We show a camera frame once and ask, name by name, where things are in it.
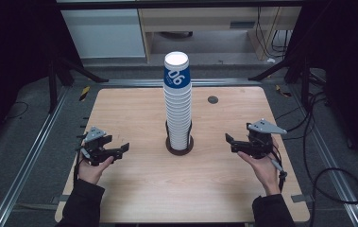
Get yellow black striped tape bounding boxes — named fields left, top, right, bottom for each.
left=275, top=84, right=293, bottom=97
left=78, top=85, right=92, bottom=102

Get blue label paper cup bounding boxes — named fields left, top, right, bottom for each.
left=162, top=51, right=193, bottom=93

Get aluminium floor rail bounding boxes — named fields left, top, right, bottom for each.
left=0, top=85, right=71, bottom=227
left=288, top=84, right=358, bottom=227

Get bundle of black hanging cables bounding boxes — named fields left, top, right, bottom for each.
left=254, top=6, right=293, bottom=60

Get white cabinet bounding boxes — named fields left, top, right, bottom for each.
left=60, top=9, right=146, bottom=60

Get hand-held gripper cable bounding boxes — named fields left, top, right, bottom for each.
left=269, top=149, right=289, bottom=194
left=73, top=148, right=84, bottom=185

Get thick black floor cable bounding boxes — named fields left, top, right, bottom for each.
left=302, top=91, right=358, bottom=227

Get black metal stand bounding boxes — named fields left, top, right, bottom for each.
left=46, top=56, right=111, bottom=114
left=247, top=56, right=314, bottom=112

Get thin black floor cable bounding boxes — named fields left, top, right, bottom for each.
left=2, top=100, right=30, bottom=123

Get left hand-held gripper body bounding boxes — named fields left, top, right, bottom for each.
left=79, top=126, right=115, bottom=166

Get grey tape strip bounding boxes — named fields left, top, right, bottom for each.
left=51, top=194, right=71, bottom=204
left=290, top=193, right=314, bottom=204

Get left hand-held gripper cable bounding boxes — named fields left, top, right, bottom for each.
left=73, top=148, right=84, bottom=185

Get light wooden desk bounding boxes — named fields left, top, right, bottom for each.
left=137, top=6, right=302, bottom=62

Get right hand-held gripper cable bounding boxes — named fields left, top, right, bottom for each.
left=269, top=149, right=289, bottom=194

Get person's left hand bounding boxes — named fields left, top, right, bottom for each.
left=77, top=155, right=115, bottom=186

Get person's right hand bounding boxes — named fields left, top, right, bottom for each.
left=237, top=138, right=282, bottom=197

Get stack of white paper cups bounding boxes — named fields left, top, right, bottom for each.
left=163, top=84, right=194, bottom=151

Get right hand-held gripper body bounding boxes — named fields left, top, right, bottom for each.
left=246, top=118, right=288, bottom=160

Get brown cup holder black rods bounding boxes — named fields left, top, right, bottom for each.
left=164, top=119, right=196, bottom=157

